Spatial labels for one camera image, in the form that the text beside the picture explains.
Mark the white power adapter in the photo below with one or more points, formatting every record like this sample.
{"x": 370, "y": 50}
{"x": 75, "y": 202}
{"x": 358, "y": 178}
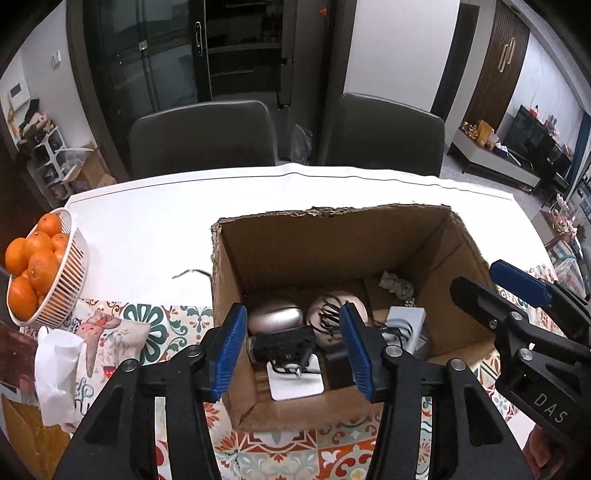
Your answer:
{"x": 408, "y": 318}

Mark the pile of oranges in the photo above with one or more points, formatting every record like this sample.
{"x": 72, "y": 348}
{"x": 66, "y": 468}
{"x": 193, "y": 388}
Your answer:
{"x": 41, "y": 267}

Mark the black media cabinet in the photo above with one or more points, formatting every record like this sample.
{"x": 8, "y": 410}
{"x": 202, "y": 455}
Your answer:
{"x": 540, "y": 143}

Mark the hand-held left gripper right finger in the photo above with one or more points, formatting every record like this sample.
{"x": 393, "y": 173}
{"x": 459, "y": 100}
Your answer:
{"x": 360, "y": 355}

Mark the white shoe rack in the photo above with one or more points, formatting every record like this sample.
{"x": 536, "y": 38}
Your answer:
{"x": 48, "y": 161}

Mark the silver egg-shaped device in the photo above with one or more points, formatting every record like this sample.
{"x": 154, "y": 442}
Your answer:
{"x": 274, "y": 318}

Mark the floral fabric tissue box cover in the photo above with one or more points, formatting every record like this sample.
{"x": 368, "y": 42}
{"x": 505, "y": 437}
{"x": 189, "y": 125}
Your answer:
{"x": 115, "y": 337}

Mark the patterned tile-print tablecloth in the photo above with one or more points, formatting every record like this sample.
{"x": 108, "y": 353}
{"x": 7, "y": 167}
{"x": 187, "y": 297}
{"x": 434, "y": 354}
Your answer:
{"x": 277, "y": 457}

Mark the low white and grey cabinet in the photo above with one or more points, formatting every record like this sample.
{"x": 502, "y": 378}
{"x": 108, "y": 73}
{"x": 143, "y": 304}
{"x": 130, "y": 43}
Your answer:
{"x": 494, "y": 166}

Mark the white charger box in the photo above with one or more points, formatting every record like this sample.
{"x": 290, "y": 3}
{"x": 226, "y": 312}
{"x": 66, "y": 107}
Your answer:
{"x": 295, "y": 387}

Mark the brown cardboard box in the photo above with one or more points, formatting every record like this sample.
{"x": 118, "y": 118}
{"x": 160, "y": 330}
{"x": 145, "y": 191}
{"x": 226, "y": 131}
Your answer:
{"x": 300, "y": 249}

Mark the black bike light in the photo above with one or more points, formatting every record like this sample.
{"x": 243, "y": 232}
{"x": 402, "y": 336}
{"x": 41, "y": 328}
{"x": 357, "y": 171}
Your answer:
{"x": 284, "y": 346}

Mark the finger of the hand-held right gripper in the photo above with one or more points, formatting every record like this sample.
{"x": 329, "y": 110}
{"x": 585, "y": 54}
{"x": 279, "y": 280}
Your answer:
{"x": 521, "y": 279}
{"x": 480, "y": 300}

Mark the white wall panel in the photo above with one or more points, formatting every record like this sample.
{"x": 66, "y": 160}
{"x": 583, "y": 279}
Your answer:
{"x": 18, "y": 95}

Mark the cardboard boxes on floor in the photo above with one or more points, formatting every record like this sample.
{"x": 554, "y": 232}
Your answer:
{"x": 92, "y": 168}

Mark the dark grey chair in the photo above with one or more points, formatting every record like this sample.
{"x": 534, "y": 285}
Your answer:
{"x": 198, "y": 138}
{"x": 383, "y": 134}

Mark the pink round device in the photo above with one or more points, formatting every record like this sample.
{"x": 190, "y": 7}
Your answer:
{"x": 355, "y": 309}

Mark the white printed tablecloth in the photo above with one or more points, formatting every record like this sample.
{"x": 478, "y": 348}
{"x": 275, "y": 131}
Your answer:
{"x": 161, "y": 221}

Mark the white wall switch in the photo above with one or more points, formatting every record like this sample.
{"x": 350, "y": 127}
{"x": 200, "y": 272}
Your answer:
{"x": 55, "y": 60}

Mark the yellow bag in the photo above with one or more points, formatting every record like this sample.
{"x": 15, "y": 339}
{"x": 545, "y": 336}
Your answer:
{"x": 485, "y": 133}

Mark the clear plastic bag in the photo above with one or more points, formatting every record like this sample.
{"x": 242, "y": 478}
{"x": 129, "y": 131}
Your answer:
{"x": 302, "y": 143}

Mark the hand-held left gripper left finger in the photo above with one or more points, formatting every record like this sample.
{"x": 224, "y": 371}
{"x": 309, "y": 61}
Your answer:
{"x": 228, "y": 355}

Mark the yellow textured cloth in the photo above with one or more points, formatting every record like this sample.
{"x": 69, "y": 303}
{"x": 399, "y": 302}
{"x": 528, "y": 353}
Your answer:
{"x": 27, "y": 443}

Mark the dark glass sliding door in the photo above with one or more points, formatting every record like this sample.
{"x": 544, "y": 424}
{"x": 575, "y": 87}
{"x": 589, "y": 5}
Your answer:
{"x": 152, "y": 55}

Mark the white slatted basket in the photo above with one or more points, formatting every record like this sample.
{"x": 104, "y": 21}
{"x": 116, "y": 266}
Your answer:
{"x": 69, "y": 281}

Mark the white tissue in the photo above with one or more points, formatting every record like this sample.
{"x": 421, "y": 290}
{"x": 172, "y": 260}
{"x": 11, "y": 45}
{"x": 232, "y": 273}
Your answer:
{"x": 57, "y": 369}
{"x": 395, "y": 284}

